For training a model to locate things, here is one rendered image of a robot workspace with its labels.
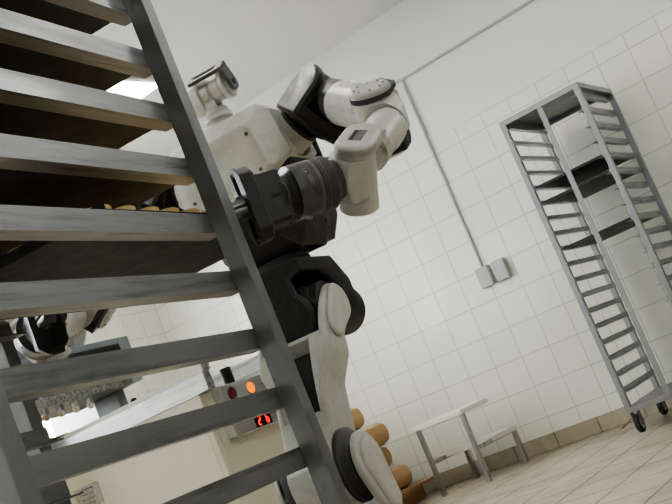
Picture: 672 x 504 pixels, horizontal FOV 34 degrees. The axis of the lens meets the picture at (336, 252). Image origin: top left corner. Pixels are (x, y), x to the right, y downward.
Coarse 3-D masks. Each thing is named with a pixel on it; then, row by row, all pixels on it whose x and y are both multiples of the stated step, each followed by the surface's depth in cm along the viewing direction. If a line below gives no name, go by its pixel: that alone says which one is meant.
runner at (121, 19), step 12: (48, 0) 151; (60, 0) 152; (72, 0) 154; (84, 0) 155; (96, 0) 158; (108, 0) 161; (120, 0) 164; (84, 12) 159; (96, 12) 160; (108, 12) 162; (120, 12) 163; (120, 24) 167
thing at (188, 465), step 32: (224, 384) 308; (160, 416) 295; (192, 448) 290; (224, 448) 286; (256, 448) 296; (64, 480) 319; (96, 480) 311; (128, 480) 304; (160, 480) 297; (192, 480) 291
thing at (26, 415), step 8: (0, 320) 176; (0, 344) 174; (8, 344) 176; (0, 352) 174; (8, 352) 175; (16, 352) 176; (0, 360) 174; (8, 360) 174; (16, 360) 176; (0, 368) 174; (32, 400) 175; (16, 408) 173; (24, 408) 173; (32, 408) 174; (16, 416) 173; (24, 416) 173; (32, 416) 173; (24, 424) 173; (32, 424) 173; (40, 424) 174; (40, 448) 172; (48, 448) 174
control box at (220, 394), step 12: (228, 384) 293; (240, 384) 296; (216, 396) 290; (228, 396) 291; (240, 396) 294; (252, 420) 294; (264, 420) 298; (276, 420) 302; (228, 432) 289; (240, 432) 289
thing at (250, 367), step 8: (248, 360) 315; (256, 360) 314; (232, 368) 319; (240, 368) 317; (248, 368) 316; (256, 368) 314; (216, 376) 322; (240, 376) 318; (248, 376) 316; (216, 384) 323
